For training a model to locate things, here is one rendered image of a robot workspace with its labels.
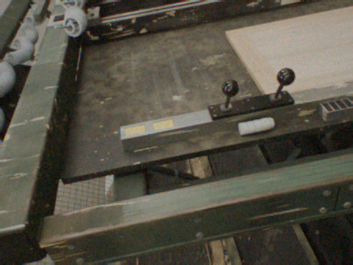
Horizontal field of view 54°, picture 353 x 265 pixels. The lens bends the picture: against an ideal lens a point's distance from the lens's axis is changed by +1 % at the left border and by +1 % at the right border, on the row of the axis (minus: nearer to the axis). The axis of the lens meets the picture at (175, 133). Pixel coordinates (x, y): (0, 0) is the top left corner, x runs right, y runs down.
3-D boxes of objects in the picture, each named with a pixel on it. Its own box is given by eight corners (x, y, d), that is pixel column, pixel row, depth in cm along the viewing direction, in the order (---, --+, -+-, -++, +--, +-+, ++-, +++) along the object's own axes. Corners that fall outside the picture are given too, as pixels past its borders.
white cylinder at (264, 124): (241, 138, 80) (274, 131, 81) (241, 128, 78) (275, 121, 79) (238, 130, 83) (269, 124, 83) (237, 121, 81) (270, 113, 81)
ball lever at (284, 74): (284, 106, 82) (300, 78, 70) (268, 109, 82) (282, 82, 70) (279, 92, 84) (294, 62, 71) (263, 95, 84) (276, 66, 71)
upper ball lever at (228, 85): (235, 115, 82) (243, 90, 70) (219, 118, 82) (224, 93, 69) (231, 102, 83) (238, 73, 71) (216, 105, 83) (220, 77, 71)
